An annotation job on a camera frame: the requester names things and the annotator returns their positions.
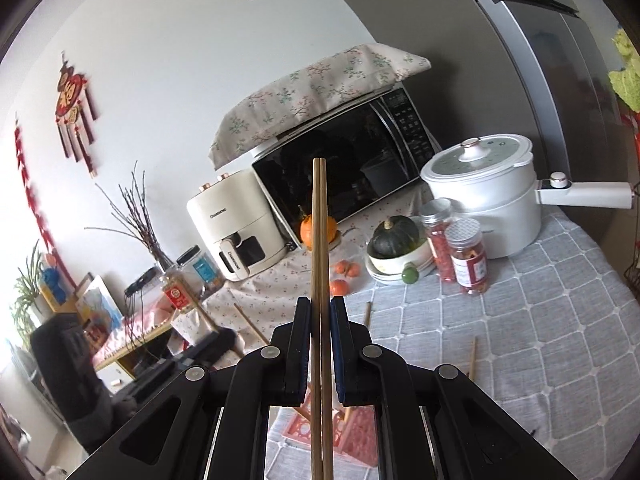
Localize pink perforated utensil basket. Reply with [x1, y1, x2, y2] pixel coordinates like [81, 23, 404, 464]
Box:
[274, 399, 378, 468]

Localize wooden chopstick pair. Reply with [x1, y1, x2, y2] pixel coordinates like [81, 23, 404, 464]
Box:
[311, 158, 334, 479]

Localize small orange tangerines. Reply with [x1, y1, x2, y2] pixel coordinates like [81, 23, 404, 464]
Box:
[329, 259, 361, 296]

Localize white bowl with green knob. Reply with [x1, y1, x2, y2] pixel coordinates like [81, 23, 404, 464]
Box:
[366, 242, 435, 285]

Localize large orange on jar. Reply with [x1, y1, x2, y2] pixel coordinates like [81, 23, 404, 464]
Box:
[298, 205, 340, 253]

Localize dark green pumpkin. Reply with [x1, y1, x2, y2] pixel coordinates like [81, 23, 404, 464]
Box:
[368, 216, 421, 259]

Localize blue labelled clear jar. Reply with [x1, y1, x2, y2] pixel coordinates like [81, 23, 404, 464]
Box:
[176, 245, 224, 301]

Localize red labelled nut jar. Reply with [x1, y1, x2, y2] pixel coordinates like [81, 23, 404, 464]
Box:
[160, 269, 196, 311]

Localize cream air fryer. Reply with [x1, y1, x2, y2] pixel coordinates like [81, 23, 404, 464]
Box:
[186, 169, 288, 282]

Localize tall red-filled jar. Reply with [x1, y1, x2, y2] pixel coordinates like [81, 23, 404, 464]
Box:
[420, 198, 456, 283]

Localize short labelled snack jar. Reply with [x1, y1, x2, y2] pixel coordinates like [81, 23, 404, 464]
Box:
[445, 218, 488, 295]

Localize black microwave oven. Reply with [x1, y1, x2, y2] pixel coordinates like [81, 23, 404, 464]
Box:
[252, 84, 437, 246]

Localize grey quilted table cloth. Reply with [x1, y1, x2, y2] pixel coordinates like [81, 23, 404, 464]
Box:
[259, 208, 640, 480]

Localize white electric cooking pot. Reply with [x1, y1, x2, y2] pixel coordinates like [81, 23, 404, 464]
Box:
[421, 133, 634, 259]

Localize dry branches in jar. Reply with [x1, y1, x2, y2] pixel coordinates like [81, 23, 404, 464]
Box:
[85, 162, 174, 273]

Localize floral cloth on microwave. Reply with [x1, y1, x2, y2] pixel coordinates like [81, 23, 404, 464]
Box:
[209, 44, 432, 169]

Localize red chinese knot decoration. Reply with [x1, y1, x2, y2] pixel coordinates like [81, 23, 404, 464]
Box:
[54, 52, 98, 178]

